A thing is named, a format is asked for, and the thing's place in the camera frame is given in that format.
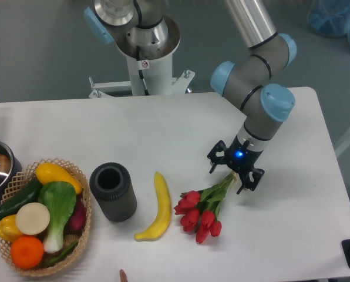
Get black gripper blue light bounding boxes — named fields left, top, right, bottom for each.
left=207, top=137, right=265, bottom=194

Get red tulip bouquet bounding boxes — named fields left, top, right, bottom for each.
left=174, top=173, right=236, bottom=244

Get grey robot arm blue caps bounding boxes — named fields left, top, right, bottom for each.
left=84, top=1, right=297, bottom=190

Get fingertip at bottom edge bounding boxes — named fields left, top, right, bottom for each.
left=119, top=269, right=127, bottom=282

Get yellow banana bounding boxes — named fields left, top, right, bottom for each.
left=134, top=172, right=172, bottom=241

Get dark grey ribbed vase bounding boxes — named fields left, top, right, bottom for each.
left=89, top=162, right=137, bottom=222

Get purple sweet potato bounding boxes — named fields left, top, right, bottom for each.
left=68, top=198, right=86, bottom=231

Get blue plastic bag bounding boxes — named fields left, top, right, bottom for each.
left=307, top=1, right=350, bottom=45

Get green bok choy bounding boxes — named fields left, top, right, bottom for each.
left=38, top=181, right=76, bottom=253

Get green chili pepper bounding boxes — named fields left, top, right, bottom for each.
left=42, top=241, right=78, bottom=268

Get yellow squash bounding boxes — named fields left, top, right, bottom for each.
left=35, top=163, right=83, bottom=194

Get green cucumber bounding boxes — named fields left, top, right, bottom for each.
left=0, top=177, right=43, bottom=220

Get white round radish slice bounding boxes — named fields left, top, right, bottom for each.
left=15, top=202, right=50, bottom=236

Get woven wicker basket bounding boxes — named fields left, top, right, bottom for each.
left=0, top=158, right=92, bottom=277

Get orange fruit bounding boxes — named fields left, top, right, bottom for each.
left=10, top=236, right=44, bottom=269

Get yellow bell pepper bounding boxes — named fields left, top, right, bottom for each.
left=0, top=214, right=24, bottom=243

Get black cable on pedestal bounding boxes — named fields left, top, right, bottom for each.
left=135, top=45, right=150, bottom=96

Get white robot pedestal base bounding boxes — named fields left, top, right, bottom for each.
left=86, top=15, right=196, bottom=98

